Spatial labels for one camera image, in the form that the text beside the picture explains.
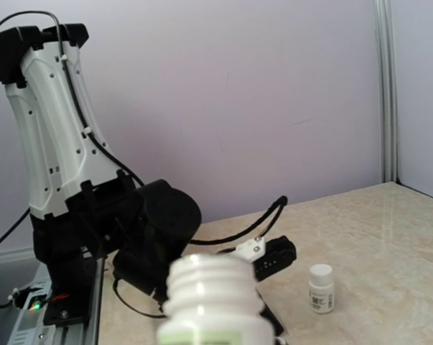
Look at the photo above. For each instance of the left aluminium frame post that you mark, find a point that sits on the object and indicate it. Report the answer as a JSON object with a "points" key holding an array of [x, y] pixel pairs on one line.
{"points": [[388, 91]]}

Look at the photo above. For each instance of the white pill bottle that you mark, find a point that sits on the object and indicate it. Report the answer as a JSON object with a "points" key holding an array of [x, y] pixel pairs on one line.
{"points": [[321, 288], [212, 299]]}

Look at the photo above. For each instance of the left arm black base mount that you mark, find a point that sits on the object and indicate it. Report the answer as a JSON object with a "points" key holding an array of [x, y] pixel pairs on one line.
{"points": [[76, 294]]}

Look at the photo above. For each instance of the front aluminium rail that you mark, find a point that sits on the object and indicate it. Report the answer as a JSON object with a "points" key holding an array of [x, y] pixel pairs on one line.
{"points": [[25, 326]]}

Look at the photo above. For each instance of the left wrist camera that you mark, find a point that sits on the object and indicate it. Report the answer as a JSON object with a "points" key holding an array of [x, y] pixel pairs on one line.
{"points": [[268, 257]]}

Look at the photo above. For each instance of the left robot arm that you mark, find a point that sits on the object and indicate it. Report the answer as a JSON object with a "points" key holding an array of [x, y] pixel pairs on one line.
{"points": [[80, 195]]}

